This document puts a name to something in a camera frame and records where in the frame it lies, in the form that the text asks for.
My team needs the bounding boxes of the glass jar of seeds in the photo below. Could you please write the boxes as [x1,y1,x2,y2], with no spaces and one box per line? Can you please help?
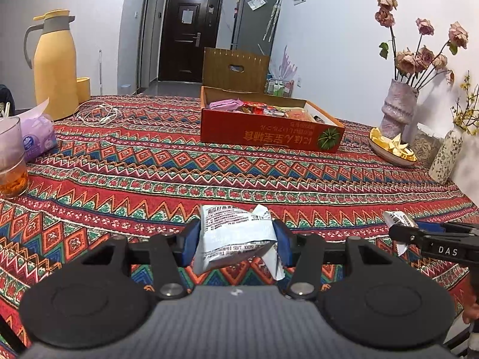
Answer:
[412,123,443,169]

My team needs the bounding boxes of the pink textured vase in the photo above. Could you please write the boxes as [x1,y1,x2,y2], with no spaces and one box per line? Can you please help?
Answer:
[378,80,419,139]

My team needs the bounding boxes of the grey refrigerator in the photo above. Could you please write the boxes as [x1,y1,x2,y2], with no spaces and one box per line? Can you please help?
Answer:
[231,0,281,57]

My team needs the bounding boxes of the white silver snack packet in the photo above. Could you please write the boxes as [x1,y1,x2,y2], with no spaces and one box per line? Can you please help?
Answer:
[192,204,285,280]

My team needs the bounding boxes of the red cardboard snack box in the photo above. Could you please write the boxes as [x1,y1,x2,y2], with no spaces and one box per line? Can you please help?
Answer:
[201,86,345,153]

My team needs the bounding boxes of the white cable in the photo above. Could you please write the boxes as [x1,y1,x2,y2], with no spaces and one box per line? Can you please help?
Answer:
[76,101,124,127]

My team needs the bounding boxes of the yellow flower sprigs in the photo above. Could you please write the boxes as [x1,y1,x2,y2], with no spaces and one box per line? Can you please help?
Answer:
[451,72,479,135]

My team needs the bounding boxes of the wire rack with bottles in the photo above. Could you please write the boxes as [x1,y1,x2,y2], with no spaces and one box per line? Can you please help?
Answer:
[265,79,294,97]

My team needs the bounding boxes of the glass of tea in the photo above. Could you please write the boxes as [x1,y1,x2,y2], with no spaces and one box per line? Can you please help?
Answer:
[0,117,29,199]

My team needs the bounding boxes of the red snack packet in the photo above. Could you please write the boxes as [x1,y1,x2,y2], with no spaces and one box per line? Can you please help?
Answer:
[239,101,283,117]

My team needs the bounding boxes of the yellow thermos jug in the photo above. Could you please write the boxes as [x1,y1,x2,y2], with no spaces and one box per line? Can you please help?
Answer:
[23,9,79,121]

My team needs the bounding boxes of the patterned red tablecloth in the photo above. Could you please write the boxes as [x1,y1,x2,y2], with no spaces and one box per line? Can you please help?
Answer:
[1,96,478,339]

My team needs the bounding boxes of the speckled white bottle vase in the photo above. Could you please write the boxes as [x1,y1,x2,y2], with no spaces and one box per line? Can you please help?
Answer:
[429,125,464,185]

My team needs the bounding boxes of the small white packet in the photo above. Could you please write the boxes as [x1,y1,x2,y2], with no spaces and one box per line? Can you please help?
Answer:
[382,211,418,257]

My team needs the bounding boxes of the purple tissue pack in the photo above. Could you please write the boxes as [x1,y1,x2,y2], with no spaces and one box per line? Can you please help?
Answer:
[19,98,57,162]

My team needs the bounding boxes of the pink snack packet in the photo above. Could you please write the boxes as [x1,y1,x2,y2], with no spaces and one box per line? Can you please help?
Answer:
[208,98,244,112]

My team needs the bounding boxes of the dried pink roses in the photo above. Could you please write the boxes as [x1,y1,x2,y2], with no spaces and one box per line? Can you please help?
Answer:
[374,0,469,91]

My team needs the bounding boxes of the plate of orange peels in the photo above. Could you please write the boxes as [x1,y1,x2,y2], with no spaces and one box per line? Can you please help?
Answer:
[369,127,417,167]

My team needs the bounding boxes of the orange stick snack pack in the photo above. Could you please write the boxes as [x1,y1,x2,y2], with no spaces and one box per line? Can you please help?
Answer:
[284,108,316,122]

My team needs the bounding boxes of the yellow cup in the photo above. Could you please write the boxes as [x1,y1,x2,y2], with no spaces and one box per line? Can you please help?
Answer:
[76,77,91,104]

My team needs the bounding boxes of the dark entrance door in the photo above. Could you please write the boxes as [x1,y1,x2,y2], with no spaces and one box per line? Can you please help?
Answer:
[158,0,222,83]

